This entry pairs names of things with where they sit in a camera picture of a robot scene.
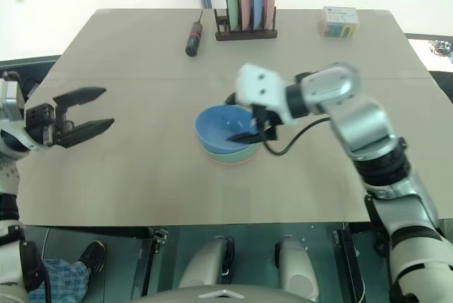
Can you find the black shoe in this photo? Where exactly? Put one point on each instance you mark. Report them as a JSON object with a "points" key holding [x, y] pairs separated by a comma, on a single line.
{"points": [[92, 255]]}

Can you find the dark wooden plate rack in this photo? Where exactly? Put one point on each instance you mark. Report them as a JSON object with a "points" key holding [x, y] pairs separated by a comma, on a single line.
{"points": [[244, 34]]}

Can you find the silver left robot thigh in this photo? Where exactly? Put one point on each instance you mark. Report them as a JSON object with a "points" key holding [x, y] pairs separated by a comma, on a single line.
{"points": [[207, 264]]}

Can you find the blue plaid trouser leg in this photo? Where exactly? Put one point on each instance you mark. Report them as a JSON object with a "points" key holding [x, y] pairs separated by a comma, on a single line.
{"points": [[60, 280]]}

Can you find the small clear card box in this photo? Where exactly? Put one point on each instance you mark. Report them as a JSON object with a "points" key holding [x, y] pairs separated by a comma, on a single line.
{"points": [[340, 21]]}

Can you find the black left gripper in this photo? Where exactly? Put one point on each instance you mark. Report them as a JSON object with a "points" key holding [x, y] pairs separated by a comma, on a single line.
{"points": [[42, 122]]}

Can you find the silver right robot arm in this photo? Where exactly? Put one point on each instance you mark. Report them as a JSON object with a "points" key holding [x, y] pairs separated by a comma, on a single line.
{"points": [[357, 115]]}

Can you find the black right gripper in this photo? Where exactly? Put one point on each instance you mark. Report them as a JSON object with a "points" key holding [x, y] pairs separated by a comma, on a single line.
{"points": [[266, 120]]}

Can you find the black table frame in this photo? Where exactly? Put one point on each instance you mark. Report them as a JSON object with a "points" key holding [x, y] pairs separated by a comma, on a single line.
{"points": [[106, 231]]}

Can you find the dark side table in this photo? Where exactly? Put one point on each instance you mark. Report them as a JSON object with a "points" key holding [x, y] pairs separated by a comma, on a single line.
{"points": [[39, 69]]}

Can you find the green bowl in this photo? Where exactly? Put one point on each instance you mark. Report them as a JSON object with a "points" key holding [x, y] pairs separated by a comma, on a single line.
{"points": [[230, 156]]}

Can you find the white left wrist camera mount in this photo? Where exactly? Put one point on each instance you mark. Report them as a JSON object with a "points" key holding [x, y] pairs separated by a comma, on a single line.
{"points": [[10, 102]]}

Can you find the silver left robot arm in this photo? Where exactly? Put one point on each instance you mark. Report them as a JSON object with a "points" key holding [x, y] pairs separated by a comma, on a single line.
{"points": [[8, 182]]}

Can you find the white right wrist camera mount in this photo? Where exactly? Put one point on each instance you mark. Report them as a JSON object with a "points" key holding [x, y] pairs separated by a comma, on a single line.
{"points": [[260, 85]]}

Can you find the silver robot thigh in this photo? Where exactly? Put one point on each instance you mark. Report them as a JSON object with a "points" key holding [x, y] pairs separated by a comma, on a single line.
{"points": [[207, 264], [297, 267]]}

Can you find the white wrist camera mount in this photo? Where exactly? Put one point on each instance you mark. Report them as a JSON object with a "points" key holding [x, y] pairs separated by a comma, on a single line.
{"points": [[10, 102], [260, 85]]}

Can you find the silver right robot thigh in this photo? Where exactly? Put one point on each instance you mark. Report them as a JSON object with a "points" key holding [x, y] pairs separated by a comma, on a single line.
{"points": [[297, 267]]}

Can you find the silver robot torso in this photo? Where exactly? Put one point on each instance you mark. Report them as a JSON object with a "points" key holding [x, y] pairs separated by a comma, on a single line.
{"points": [[223, 294]]}

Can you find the blue bowl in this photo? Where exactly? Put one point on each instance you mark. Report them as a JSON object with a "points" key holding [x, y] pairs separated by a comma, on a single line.
{"points": [[219, 129]]}

